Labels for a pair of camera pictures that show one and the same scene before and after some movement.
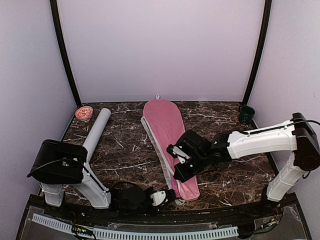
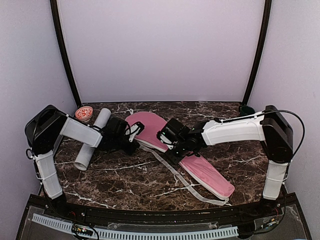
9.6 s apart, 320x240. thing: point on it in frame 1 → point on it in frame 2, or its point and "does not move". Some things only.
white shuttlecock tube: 96,131 does not move
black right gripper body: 198,164 → 182,151
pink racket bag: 162,123 → 204,172
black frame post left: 56,18 does not move
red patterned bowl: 84,113 does not move
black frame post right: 267,9 does not move
